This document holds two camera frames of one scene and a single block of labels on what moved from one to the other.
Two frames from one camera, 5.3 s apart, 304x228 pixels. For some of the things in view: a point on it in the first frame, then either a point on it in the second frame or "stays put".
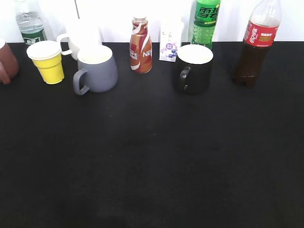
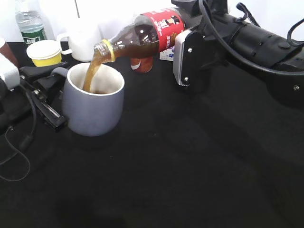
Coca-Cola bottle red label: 264,20 to 145,36
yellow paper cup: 46,55 stays put
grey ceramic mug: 97,61 to 93,113
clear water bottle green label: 29,22 stays put
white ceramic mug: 81,33 stays put
